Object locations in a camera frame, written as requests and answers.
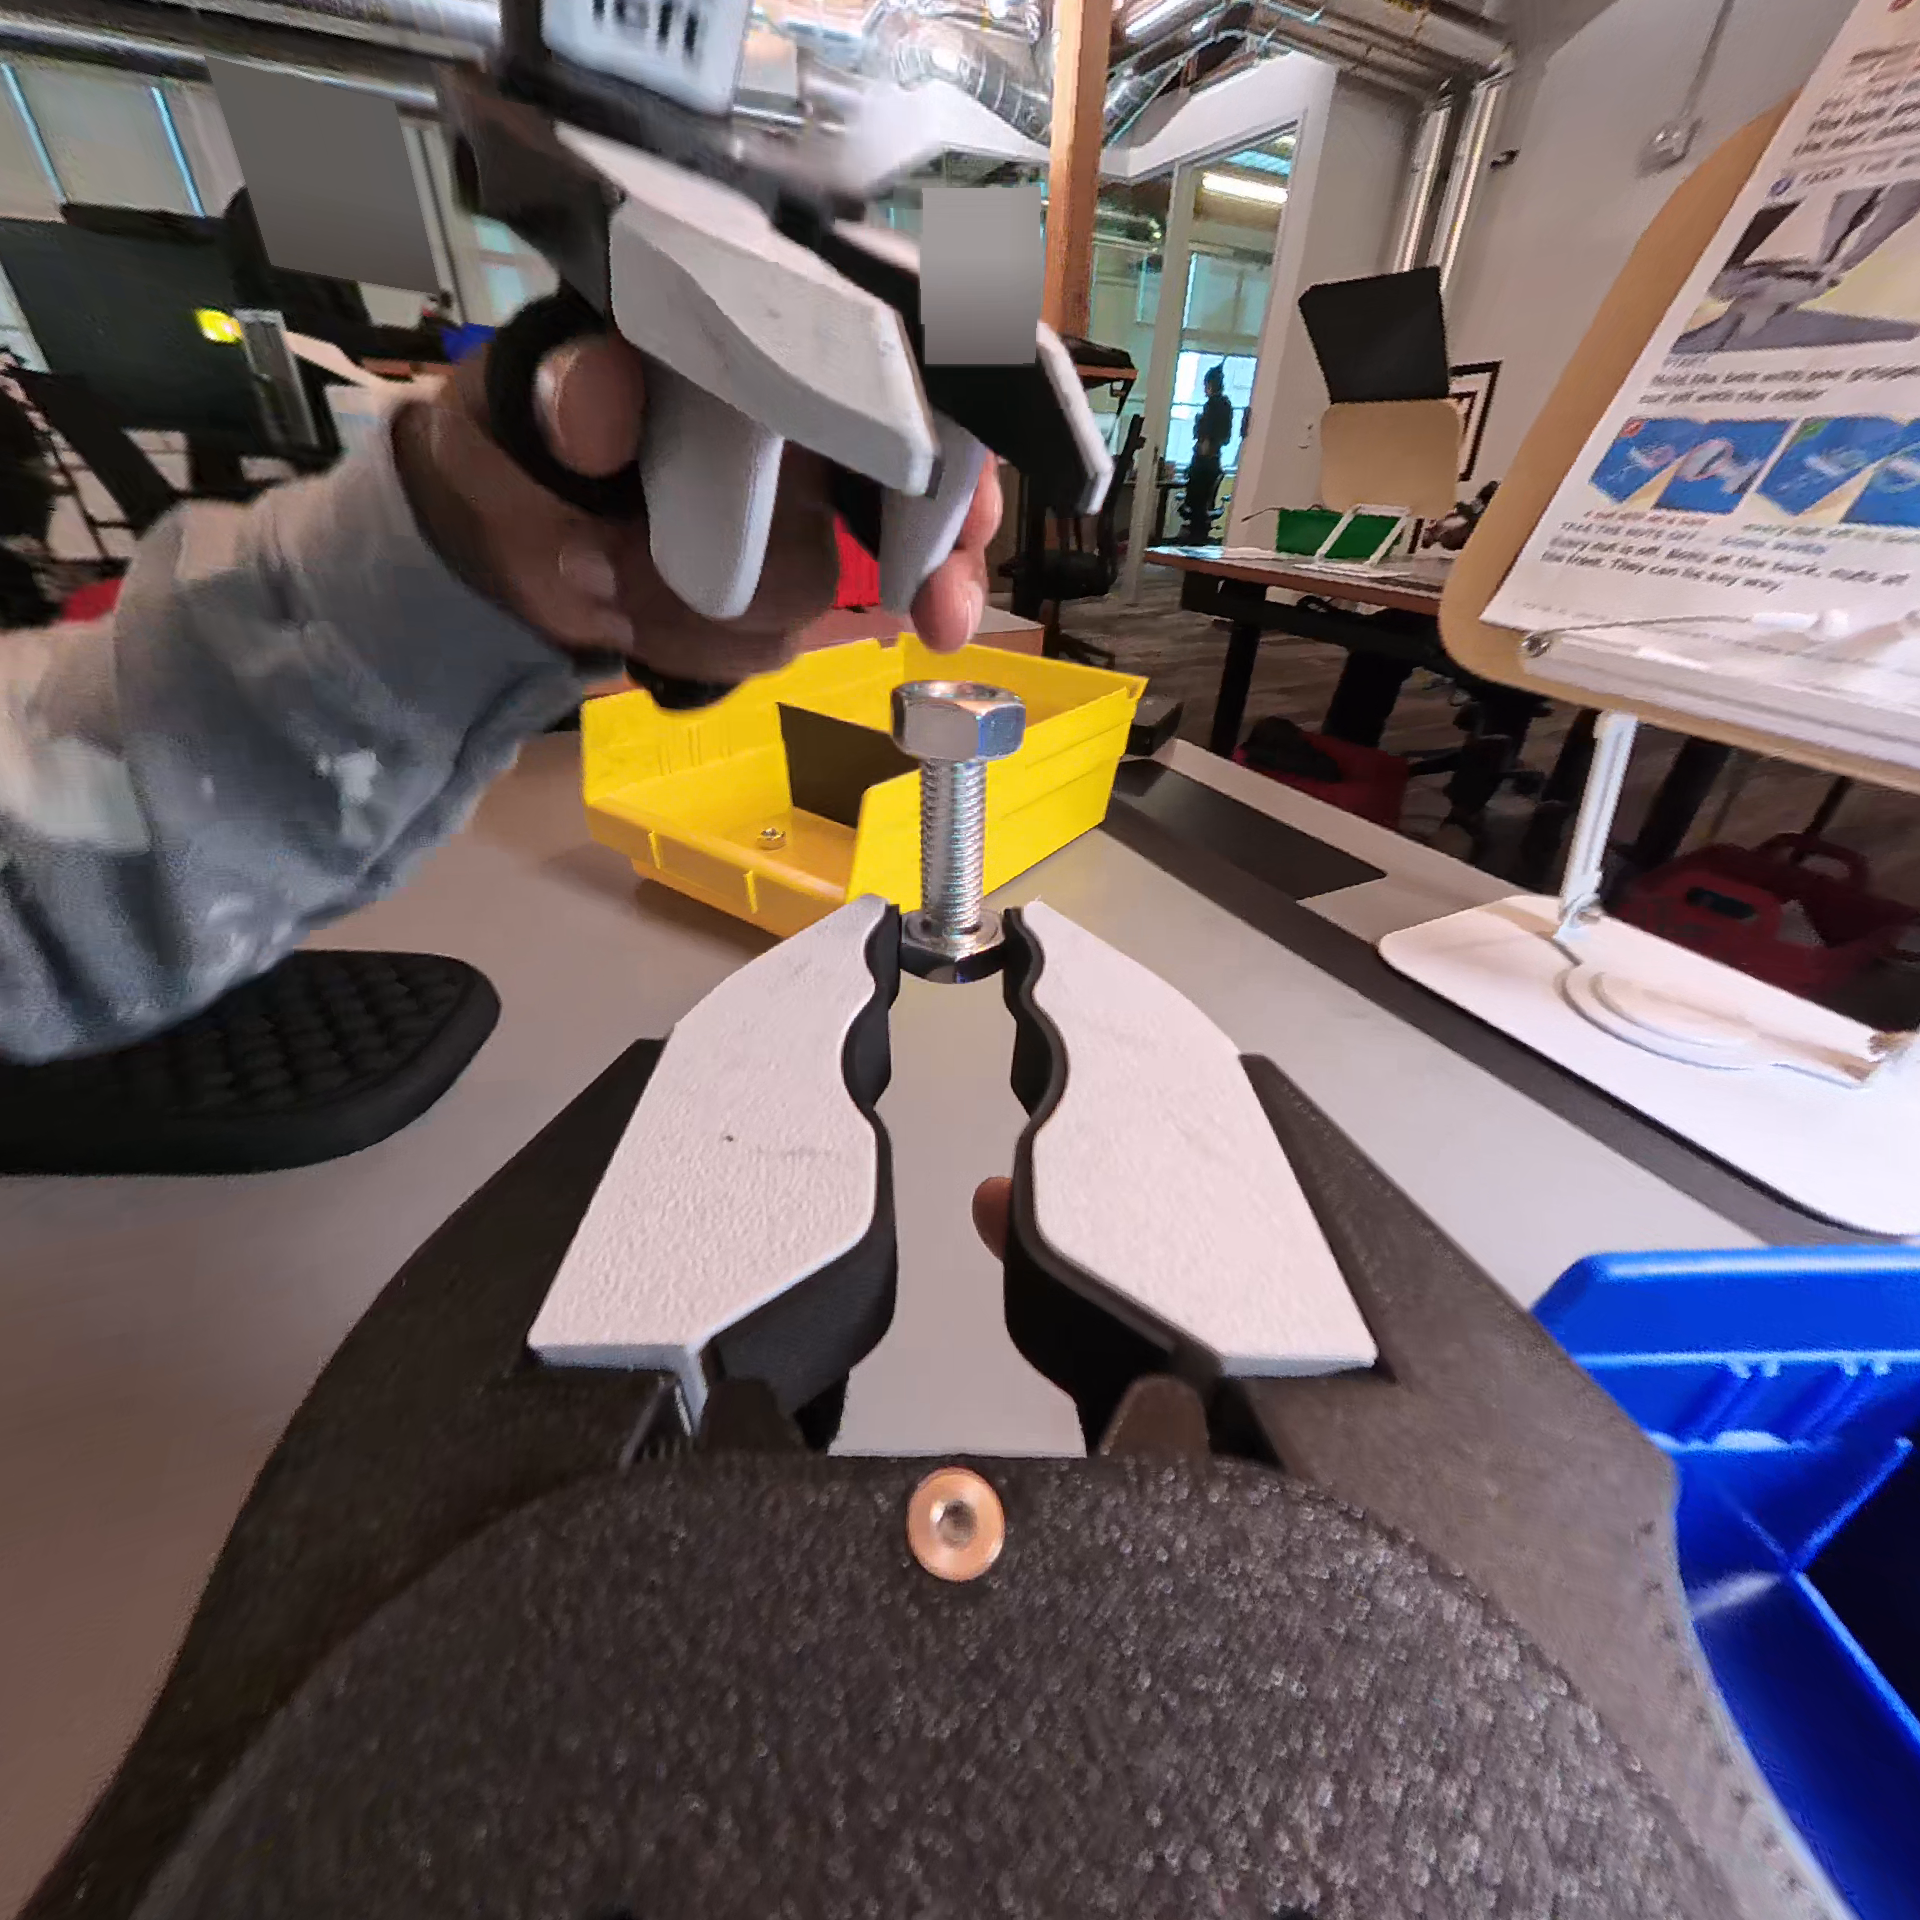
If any blue plastic bin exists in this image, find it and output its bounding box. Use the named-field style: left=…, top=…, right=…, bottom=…
left=1529, top=1247, right=1920, bottom=1920

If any red bag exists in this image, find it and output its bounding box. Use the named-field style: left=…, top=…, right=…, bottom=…
left=1620, top=838, right=1920, bottom=1010

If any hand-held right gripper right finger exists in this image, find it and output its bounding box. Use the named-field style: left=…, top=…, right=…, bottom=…
left=1002, top=902, right=1379, bottom=1442

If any silver hex nut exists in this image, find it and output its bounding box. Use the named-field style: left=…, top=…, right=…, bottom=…
left=895, top=920, right=1010, bottom=988

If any printed instruction sheet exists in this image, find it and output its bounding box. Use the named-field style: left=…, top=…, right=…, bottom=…
left=1476, top=0, right=1920, bottom=641

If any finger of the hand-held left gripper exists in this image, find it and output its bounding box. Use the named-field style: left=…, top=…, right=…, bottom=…
left=914, top=334, right=1119, bottom=520
left=603, top=193, right=941, bottom=502

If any black office chair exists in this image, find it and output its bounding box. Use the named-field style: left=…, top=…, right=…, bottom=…
left=997, top=420, right=1150, bottom=664

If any wooden post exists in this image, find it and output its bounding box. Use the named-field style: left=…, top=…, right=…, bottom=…
left=1042, top=0, right=1115, bottom=339

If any silver hex bolt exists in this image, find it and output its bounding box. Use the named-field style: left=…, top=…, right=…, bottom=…
left=889, top=680, right=1028, bottom=939

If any green bin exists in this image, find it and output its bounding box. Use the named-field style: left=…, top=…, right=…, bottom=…
left=1276, top=507, right=1412, bottom=564

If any yellow plastic bin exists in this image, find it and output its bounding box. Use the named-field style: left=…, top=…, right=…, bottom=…
left=581, top=632, right=1150, bottom=945

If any black mesh wrist rest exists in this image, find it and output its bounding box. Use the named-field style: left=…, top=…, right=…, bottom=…
left=0, top=950, right=502, bottom=1178

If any wooden desk with black legs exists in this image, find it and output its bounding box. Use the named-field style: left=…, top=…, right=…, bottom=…
left=1142, top=540, right=1561, bottom=769

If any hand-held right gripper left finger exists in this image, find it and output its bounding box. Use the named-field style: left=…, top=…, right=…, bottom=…
left=527, top=894, right=902, bottom=1427

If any instruction sheet on stand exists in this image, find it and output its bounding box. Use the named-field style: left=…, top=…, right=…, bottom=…
left=1375, top=89, right=1920, bottom=1239

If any document stand with black flap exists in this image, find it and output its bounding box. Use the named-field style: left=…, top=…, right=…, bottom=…
left=1276, top=268, right=1469, bottom=569

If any black monitor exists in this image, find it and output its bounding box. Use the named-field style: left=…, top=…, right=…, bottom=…
left=0, top=217, right=243, bottom=452

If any person's left hand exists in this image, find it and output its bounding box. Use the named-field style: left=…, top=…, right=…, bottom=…
left=393, top=323, right=1004, bottom=700

